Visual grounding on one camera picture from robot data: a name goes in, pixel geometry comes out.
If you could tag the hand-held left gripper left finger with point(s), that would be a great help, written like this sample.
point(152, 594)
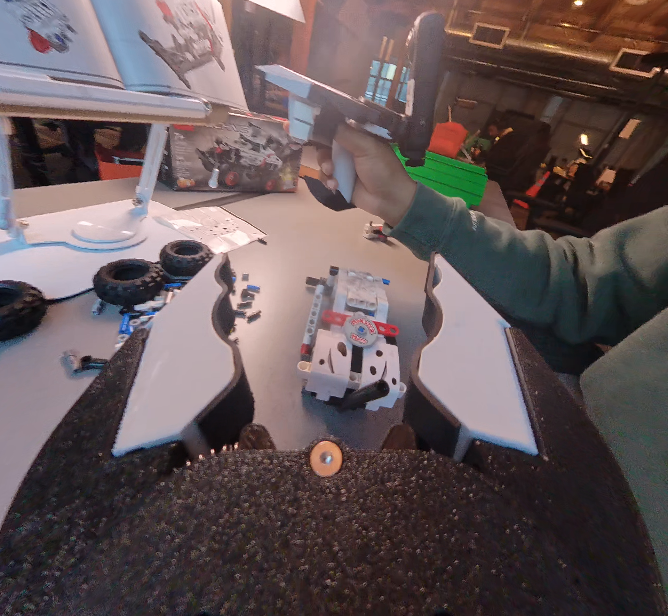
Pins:
point(177, 365)

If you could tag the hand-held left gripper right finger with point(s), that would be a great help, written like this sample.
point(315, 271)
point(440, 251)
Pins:
point(475, 376)

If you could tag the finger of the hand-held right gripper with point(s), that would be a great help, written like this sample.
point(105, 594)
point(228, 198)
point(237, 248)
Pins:
point(292, 89)

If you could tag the white toy truck model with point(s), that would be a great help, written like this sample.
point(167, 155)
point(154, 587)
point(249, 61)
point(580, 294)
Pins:
point(334, 360)

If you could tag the white and red brick subassembly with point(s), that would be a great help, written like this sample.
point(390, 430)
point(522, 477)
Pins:
point(374, 231)

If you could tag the building instruction booklet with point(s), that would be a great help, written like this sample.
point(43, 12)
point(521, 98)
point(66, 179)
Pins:
point(156, 0)

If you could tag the person's right forearm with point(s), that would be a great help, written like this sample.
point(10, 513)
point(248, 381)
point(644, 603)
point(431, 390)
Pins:
point(522, 271)

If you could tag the grey desk with wooden edge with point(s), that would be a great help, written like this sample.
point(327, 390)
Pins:
point(496, 206)

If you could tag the person's right hand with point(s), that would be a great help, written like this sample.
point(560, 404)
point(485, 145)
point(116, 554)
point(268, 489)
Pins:
point(381, 177)

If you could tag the pile of small brick parts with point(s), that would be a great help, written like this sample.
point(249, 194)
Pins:
point(133, 321)

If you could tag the black toy set box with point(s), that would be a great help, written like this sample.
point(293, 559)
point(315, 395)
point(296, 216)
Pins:
point(250, 157)

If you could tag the green plastic object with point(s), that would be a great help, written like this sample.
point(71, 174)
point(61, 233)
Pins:
point(449, 177)

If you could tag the white sticker sheet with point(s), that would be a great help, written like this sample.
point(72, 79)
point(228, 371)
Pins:
point(214, 230)

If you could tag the white book stand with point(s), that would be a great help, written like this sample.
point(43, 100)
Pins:
point(109, 230)

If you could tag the orange traffic cone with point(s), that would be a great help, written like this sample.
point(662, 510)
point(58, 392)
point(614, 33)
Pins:
point(537, 187)

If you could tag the orange crate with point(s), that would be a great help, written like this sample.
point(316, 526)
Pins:
point(117, 167)

